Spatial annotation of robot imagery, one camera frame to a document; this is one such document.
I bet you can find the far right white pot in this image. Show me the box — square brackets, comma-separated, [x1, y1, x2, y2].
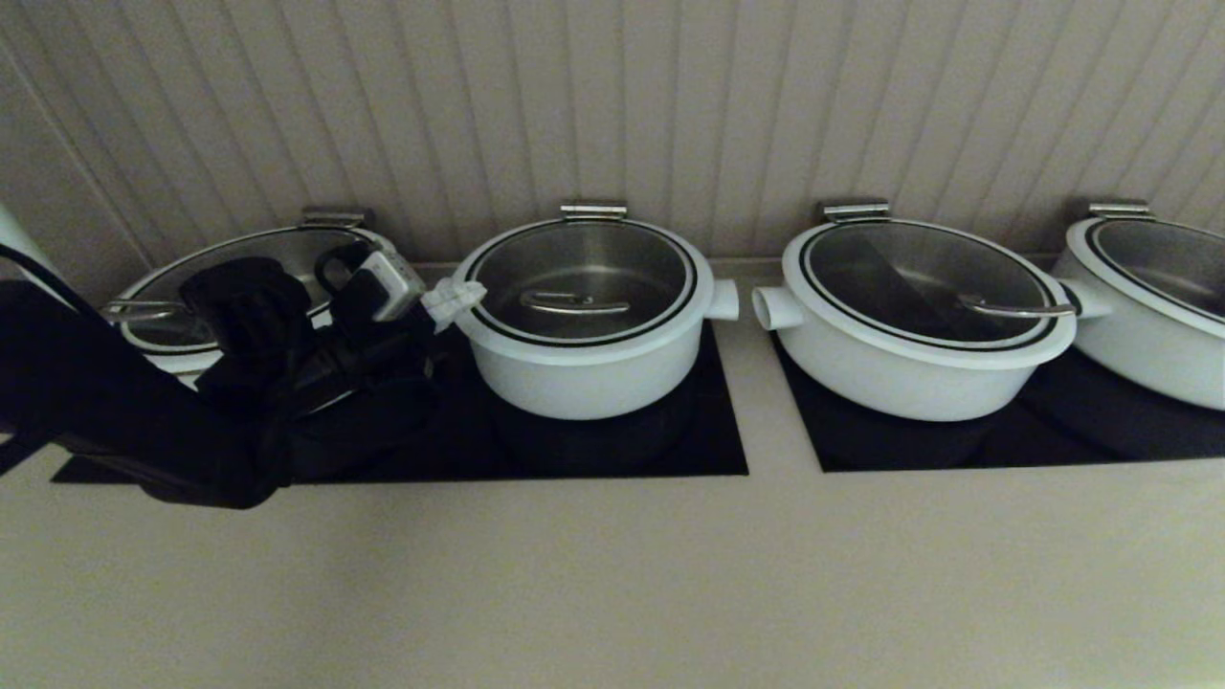
[1064, 216, 1225, 341]

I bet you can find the white slanted pole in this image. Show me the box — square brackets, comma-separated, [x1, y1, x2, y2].
[0, 203, 58, 283]

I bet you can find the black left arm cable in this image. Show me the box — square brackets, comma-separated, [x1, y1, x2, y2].
[0, 244, 106, 326]

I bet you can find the glass pot lid white rim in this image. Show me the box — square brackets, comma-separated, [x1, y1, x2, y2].
[780, 218, 1078, 371]
[100, 226, 398, 357]
[450, 218, 715, 368]

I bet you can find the white cooking pot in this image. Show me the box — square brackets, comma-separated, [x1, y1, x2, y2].
[158, 349, 226, 389]
[751, 285, 1078, 423]
[1053, 278, 1225, 412]
[455, 278, 740, 422]

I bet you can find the black glass cooktop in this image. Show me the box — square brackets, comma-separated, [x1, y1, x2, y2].
[50, 321, 749, 484]
[770, 335, 1225, 474]

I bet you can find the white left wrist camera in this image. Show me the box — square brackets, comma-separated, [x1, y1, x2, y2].
[359, 251, 427, 322]

